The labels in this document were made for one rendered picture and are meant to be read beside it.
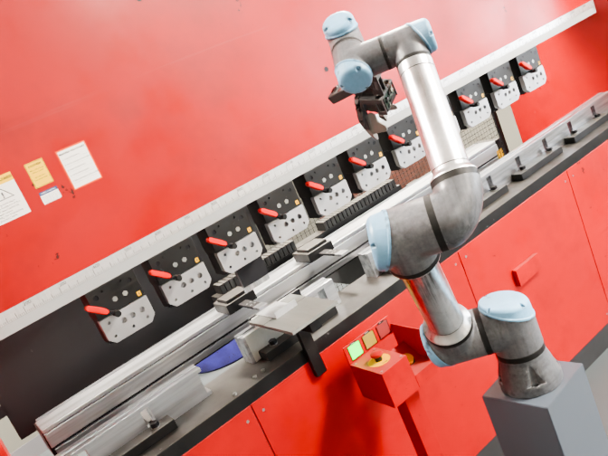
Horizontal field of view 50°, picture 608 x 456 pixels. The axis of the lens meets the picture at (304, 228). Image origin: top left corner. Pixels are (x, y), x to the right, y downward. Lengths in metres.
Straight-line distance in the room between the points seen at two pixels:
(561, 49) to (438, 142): 2.39
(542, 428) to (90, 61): 1.49
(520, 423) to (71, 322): 1.53
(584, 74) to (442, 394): 1.87
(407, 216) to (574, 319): 1.86
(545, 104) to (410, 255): 2.61
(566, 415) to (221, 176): 1.16
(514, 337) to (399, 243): 0.46
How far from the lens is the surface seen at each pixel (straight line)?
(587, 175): 3.11
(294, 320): 1.96
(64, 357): 2.46
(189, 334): 2.31
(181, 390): 2.04
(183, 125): 2.00
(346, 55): 1.43
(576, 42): 3.61
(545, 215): 2.86
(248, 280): 2.11
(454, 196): 1.26
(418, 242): 1.26
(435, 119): 1.33
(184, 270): 1.98
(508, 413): 1.71
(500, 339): 1.60
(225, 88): 2.08
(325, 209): 2.22
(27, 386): 2.46
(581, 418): 1.75
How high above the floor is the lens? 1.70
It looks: 14 degrees down
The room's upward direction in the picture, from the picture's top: 23 degrees counter-clockwise
